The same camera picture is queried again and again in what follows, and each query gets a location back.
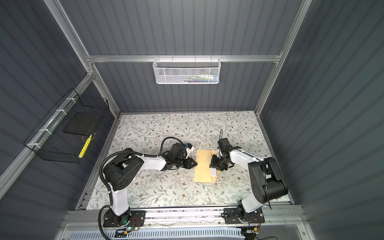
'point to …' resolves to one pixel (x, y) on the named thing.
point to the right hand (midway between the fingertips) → (213, 167)
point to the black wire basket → (64, 134)
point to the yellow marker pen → (85, 147)
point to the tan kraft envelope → (202, 171)
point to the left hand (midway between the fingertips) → (197, 164)
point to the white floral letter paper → (213, 172)
